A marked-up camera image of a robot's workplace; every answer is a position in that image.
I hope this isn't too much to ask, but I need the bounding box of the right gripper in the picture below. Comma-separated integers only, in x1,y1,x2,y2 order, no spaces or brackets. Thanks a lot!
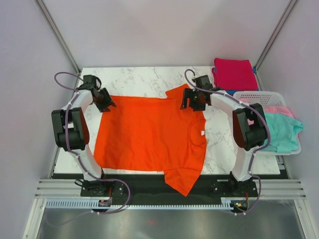
180,88,206,112

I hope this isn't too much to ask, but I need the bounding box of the orange t-shirt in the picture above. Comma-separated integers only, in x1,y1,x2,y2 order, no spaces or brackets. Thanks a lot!
94,84,207,196

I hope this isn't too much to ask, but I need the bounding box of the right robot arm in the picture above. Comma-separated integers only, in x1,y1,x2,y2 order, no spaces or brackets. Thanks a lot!
180,88,270,196

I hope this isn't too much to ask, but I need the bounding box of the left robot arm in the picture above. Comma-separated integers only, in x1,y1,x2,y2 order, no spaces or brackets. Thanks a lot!
51,87,116,196

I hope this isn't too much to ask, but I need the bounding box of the folded magenta t-shirt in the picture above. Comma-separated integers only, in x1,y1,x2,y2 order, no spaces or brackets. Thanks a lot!
212,58,258,91

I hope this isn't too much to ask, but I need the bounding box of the white laundry basket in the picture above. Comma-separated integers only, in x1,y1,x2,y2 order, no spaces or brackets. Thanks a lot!
233,91,301,155

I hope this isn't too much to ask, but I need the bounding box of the pink t-shirt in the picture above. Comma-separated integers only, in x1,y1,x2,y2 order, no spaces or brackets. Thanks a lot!
241,98,295,119

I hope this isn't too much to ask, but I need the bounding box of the teal t-shirt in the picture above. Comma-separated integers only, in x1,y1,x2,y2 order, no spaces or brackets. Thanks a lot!
262,113,304,154

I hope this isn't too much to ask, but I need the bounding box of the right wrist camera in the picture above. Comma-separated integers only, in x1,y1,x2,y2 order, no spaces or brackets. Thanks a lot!
193,75,213,90

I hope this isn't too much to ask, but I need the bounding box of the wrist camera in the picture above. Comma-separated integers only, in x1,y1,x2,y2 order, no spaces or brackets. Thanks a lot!
193,75,213,90
83,75,102,88

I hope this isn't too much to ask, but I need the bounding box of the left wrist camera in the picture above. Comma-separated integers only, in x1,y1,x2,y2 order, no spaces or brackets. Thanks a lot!
83,75,102,88

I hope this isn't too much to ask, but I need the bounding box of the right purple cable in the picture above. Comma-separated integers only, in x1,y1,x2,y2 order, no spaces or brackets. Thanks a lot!
184,69,271,216

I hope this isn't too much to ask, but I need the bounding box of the left aluminium frame post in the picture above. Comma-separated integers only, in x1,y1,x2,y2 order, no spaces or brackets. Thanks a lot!
34,0,81,73

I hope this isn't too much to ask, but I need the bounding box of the aluminium frame post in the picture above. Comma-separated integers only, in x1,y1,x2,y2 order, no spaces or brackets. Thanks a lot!
34,0,81,73
253,0,299,73

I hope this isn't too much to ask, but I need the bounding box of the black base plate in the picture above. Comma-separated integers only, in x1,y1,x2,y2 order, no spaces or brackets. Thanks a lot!
75,174,258,205

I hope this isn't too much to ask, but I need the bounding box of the white cable duct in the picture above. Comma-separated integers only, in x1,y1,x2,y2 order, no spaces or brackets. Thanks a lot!
45,198,241,210

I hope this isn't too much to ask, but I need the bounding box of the right aluminium frame post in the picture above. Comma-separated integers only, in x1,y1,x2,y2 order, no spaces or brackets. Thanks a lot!
253,0,299,73

